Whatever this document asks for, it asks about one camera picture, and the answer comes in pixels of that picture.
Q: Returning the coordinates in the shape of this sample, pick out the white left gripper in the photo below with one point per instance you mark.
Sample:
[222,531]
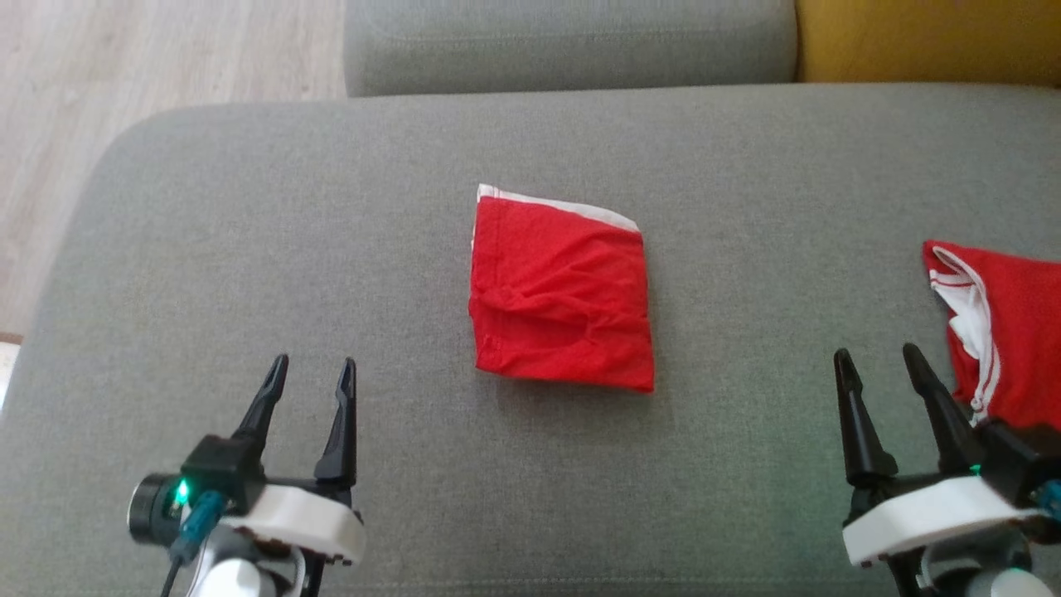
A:
[307,522]

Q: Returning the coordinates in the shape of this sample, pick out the grey back cushion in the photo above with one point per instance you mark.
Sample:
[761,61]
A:
[572,46]

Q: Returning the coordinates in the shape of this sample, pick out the large grey sofa chaise cushion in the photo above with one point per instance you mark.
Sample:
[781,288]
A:
[530,464]

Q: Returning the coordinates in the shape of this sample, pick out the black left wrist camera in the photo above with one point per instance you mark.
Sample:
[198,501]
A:
[207,481]

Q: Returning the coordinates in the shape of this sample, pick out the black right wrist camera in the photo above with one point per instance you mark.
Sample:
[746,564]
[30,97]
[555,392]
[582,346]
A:
[1024,473]

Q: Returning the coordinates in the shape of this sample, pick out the red basketball jersey white sleeves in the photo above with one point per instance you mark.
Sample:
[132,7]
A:
[1019,332]

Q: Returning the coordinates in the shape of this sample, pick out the yellow sofa backrest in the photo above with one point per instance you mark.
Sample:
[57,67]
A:
[928,37]

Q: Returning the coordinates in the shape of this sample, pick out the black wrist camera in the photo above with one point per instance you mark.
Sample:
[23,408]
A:
[1024,473]
[207,481]

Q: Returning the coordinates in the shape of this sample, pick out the red basketball shorts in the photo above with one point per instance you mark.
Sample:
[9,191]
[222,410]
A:
[564,298]

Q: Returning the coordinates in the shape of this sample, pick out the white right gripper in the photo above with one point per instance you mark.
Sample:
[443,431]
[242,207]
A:
[937,518]

